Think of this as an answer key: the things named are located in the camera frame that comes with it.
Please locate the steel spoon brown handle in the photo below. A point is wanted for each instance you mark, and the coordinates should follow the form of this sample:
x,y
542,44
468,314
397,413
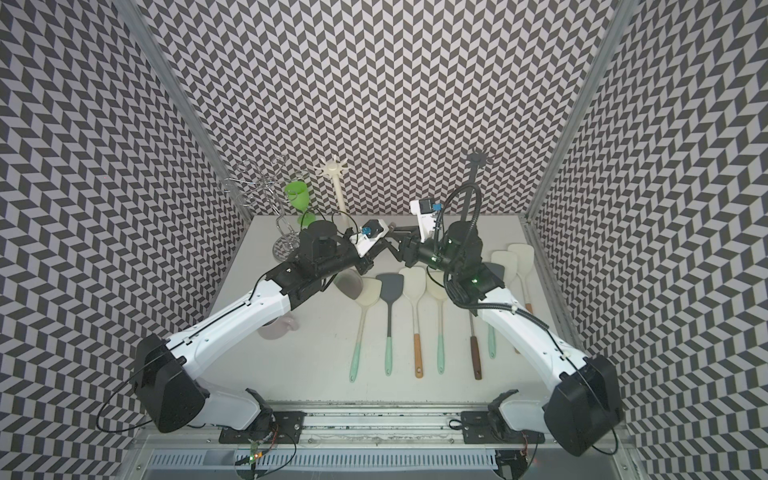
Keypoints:
x,y
474,349

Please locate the white spatula mint handle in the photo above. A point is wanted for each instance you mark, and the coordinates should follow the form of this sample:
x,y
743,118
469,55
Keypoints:
x,y
440,296

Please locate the grey turner mint handle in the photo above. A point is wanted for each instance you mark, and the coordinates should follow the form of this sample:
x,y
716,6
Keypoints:
x,y
392,285

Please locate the dark grey utensil rack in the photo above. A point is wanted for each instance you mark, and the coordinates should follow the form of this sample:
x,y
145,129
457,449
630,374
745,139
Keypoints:
x,y
475,161

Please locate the metal base rail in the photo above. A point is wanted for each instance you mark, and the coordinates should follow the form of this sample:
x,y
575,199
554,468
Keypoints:
x,y
419,442

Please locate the grey spatula mint handle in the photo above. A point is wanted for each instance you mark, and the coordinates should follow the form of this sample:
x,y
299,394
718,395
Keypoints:
x,y
499,271

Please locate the pink ceramic cup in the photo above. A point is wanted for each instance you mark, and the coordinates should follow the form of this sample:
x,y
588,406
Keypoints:
x,y
278,327

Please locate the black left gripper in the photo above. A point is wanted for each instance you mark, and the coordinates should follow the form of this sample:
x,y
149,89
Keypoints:
x,y
343,240

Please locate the white spatula wooden handle rack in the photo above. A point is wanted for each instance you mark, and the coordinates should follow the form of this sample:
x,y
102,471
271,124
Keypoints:
x,y
414,288

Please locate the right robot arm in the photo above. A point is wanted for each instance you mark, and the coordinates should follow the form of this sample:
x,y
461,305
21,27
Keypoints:
x,y
583,403

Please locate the cream utensil rack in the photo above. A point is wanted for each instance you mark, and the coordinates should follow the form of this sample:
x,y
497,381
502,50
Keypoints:
x,y
333,169

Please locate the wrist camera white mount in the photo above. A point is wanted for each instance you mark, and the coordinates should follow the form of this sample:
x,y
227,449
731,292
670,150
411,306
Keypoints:
x,y
370,241
426,211

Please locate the chrome wire glass rack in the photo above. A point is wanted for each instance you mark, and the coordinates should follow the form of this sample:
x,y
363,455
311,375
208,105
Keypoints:
x,y
263,190

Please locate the green plastic goblet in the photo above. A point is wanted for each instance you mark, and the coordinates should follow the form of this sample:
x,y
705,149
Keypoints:
x,y
298,196

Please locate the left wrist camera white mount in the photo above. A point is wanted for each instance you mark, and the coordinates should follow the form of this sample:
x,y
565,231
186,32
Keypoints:
x,y
370,241

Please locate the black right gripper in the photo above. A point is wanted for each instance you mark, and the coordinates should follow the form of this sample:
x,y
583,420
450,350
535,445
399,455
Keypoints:
x,y
415,235

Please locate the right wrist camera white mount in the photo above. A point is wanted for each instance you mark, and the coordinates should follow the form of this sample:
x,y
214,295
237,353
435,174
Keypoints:
x,y
426,211

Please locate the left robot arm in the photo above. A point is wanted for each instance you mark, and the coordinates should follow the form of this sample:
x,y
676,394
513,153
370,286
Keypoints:
x,y
168,374

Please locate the cream spatula cream handle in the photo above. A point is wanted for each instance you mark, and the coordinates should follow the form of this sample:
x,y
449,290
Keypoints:
x,y
369,295

